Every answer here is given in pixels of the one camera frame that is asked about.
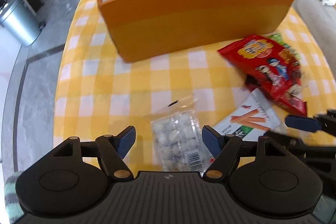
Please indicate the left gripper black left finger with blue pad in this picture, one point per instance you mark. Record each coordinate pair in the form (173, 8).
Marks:
(111, 152)

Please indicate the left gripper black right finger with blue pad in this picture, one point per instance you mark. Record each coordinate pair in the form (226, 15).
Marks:
(225, 150)

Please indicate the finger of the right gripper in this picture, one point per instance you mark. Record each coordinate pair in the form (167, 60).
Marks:
(302, 123)

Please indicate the white carrot stick packet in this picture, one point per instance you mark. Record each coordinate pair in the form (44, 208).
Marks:
(251, 119)

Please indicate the clear white candy pack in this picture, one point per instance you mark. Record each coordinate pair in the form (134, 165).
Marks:
(177, 138)

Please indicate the large red snack bag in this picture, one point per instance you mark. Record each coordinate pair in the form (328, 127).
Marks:
(272, 68)

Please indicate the green snack packet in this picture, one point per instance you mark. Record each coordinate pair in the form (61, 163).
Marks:
(278, 39)

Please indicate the yellow checkered tablecloth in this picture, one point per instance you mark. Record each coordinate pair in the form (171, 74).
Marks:
(98, 93)

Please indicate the beige sofa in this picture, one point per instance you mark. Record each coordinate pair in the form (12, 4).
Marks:
(320, 20)

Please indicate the silver trash can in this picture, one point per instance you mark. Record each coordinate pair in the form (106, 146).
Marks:
(21, 21)

